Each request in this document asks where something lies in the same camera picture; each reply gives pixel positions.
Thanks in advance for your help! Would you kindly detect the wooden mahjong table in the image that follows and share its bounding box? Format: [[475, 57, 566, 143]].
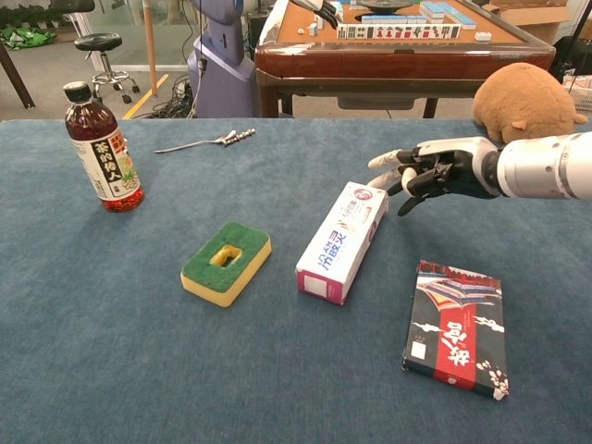
[[253, 0, 557, 119]]

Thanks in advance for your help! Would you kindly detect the blue mahjong tile wall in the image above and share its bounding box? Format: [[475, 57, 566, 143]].
[[419, 0, 477, 30]]

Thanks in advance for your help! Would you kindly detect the black round stool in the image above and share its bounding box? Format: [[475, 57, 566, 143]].
[[73, 32, 141, 105]]

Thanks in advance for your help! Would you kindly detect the black red flat box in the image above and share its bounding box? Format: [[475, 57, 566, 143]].
[[401, 259, 511, 401]]

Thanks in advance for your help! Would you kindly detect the black cable bundle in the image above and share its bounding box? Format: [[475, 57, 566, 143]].
[[138, 76, 200, 119]]

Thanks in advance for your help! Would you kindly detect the green yellow sponge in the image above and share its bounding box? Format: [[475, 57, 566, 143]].
[[179, 221, 273, 309]]

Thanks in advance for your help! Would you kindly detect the standing mahjong tile row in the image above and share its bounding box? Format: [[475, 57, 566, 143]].
[[336, 23, 463, 42]]

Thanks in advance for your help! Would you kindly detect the green cloth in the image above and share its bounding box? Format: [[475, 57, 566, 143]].
[[0, 26, 57, 51]]

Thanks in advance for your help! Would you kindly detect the black tripod stand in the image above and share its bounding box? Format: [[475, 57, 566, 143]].
[[561, 0, 591, 93]]

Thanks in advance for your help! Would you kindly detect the white toothpaste box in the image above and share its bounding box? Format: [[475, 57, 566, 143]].
[[295, 180, 389, 307]]

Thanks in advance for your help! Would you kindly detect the brown plush toy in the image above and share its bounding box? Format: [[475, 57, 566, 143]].
[[472, 62, 588, 144]]

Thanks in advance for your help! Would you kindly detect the metal spoon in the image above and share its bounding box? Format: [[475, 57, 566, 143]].
[[154, 130, 240, 154]]

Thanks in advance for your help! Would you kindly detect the dark table leg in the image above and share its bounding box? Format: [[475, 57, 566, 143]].
[[0, 41, 36, 111]]

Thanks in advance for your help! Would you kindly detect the metal drill bit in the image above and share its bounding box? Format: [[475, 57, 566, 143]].
[[221, 128, 257, 148]]

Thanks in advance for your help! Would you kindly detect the white plastic basket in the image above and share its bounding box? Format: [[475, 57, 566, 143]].
[[561, 73, 592, 112]]

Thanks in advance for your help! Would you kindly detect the brown cardboard box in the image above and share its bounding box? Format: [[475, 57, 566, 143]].
[[480, 0, 573, 45]]

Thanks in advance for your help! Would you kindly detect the dark tea bottle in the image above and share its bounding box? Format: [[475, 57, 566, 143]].
[[63, 80, 145, 214]]

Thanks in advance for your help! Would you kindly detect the wooden pole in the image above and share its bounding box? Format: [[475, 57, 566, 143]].
[[142, 0, 159, 97]]

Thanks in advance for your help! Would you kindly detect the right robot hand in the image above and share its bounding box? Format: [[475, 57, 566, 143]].
[[367, 136, 500, 217]]

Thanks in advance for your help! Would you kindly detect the black background robot hand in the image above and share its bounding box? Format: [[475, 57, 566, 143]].
[[290, 0, 346, 31]]

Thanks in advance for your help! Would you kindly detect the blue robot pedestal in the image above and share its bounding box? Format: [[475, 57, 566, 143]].
[[187, 0, 258, 119]]

